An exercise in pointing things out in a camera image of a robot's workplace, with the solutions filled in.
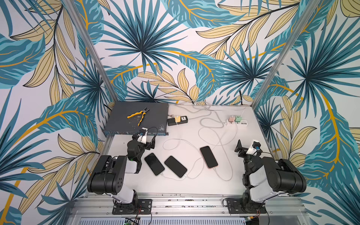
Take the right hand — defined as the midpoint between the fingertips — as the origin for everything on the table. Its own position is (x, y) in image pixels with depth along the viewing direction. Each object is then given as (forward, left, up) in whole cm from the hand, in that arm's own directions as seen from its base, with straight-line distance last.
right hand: (239, 141), depth 87 cm
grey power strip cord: (+30, +19, -10) cm, 37 cm away
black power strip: (+21, +43, -6) cm, 48 cm away
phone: (-8, +54, -13) cm, 56 cm away
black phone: (-10, +40, -11) cm, 43 cm away
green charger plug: (+21, -7, -5) cm, 23 cm away
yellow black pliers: (+29, +64, -4) cm, 70 cm away
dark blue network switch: (+22, +83, -7) cm, 86 cm away
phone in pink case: (-5, +18, -10) cm, 22 cm away
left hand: (+8, +58, -1) cm, 58 cm away
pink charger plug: (+21, -2, -5) cm, 21 cm away
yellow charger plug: (+23, +38, -5) cm, 45 cm away
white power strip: (+20, -11, -9) cm, 25 cm away
